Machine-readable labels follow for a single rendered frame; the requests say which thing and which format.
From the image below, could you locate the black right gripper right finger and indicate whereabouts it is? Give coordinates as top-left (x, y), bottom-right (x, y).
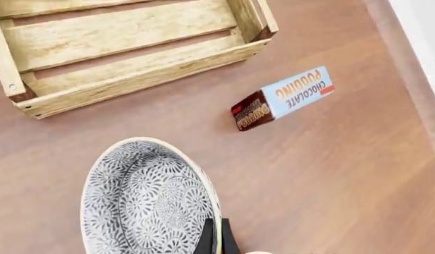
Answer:
top-left (221, 218), bottom-right (247, 254)

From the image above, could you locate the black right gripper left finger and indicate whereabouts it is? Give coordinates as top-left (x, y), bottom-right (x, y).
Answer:
top-left (192, 218), bottom-right (219, 254)

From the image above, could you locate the grey floral patterned bowl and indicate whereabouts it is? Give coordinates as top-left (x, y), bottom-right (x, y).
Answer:
top-left (81, 136), bottom-right (226, 254)

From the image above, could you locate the wooden slat tray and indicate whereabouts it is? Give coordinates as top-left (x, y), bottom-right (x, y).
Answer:
top-left (0, 0), bottom-right (280, 121)

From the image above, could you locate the chocolate pudding box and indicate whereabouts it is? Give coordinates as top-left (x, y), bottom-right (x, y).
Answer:
top-left (231, 66), bottom-right (336, 133)

